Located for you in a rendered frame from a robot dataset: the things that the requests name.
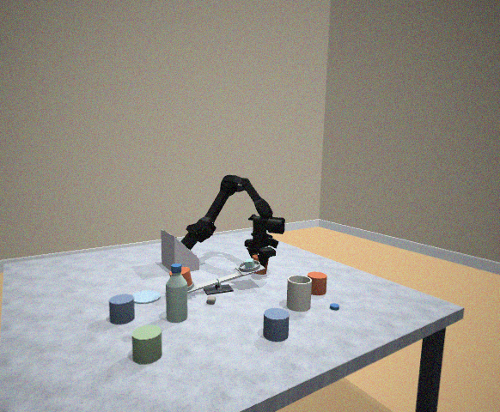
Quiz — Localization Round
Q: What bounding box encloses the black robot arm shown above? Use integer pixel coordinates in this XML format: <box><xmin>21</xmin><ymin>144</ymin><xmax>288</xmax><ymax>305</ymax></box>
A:
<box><xmin>181</xmin><ymin>175</ymin><xmax>285</xmax><ymax>251</ymax></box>

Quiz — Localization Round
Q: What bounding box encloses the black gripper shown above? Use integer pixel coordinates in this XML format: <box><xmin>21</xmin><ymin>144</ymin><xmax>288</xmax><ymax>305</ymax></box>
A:
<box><xmin>244</xmin><ymin>231</ymin><xmax>276</xmax><ymax>267</ymax></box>

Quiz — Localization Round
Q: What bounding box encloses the pale blue round dish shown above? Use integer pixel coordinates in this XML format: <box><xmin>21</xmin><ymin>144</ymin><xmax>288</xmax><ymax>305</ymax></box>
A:
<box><xmin>133</xmin><ymin>290</ymin><xmax>161</xmax><ymax>304</ymax></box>

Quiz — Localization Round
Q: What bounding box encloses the grey balance beam with round pans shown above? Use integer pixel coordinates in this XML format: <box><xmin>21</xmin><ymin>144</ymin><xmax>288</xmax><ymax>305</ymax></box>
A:
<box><xmin>187</xmin><ymin>260</ymin><xmax>265</xmax><ymax>295</ymax></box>

